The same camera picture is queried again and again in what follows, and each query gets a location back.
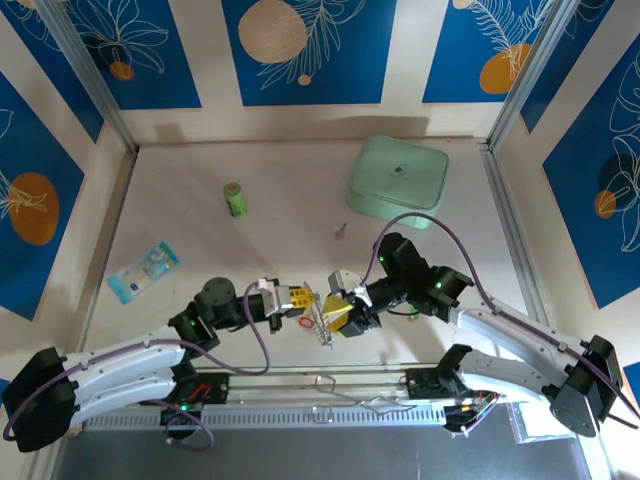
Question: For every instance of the aluminium frame post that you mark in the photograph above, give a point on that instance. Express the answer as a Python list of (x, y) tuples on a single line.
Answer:
[(89, 75), (542, 75)]

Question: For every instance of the aluminium table side rail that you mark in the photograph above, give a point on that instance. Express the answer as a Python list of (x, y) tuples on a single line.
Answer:
[(109, 240), (517, 240)]

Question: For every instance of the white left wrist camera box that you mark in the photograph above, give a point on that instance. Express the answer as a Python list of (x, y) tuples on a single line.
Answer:
[(268, 296)]

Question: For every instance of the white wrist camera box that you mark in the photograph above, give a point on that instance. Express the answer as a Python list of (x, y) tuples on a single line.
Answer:
[(345, 284), (268, 296)]

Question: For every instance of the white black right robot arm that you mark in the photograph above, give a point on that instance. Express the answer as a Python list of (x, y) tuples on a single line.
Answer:
[(500, 370)]

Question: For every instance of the clear plastic bag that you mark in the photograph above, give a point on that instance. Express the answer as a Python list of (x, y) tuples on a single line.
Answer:
[(525, 425)]

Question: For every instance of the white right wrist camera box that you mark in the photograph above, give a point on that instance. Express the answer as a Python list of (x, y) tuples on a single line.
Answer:
[(345, 284)]

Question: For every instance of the silver keyring with keys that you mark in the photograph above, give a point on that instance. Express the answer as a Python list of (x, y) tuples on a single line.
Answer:
[(322, 325)]

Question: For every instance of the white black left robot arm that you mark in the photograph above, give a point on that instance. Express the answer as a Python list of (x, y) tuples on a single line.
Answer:
[(125, 360)]

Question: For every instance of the green can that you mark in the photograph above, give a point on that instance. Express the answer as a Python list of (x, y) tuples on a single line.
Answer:
[(236, 200)]

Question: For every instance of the blue wet wipes packet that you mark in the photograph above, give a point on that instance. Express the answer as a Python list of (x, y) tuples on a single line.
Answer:
[(142, 272)]

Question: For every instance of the mint green square box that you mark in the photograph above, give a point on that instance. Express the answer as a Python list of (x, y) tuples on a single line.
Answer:
[(400, 170)]

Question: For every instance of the blue floral wall panel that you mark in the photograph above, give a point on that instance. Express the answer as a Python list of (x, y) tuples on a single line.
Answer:
[(460, 60), (320, 75), (30, 150), (145, 60), (590, 240)]

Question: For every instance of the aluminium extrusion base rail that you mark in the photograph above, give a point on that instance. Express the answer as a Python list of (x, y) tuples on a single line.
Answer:
[(280, 395)]

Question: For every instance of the single silver key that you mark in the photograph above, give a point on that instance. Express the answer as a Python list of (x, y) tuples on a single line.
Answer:
[(339, 230)]

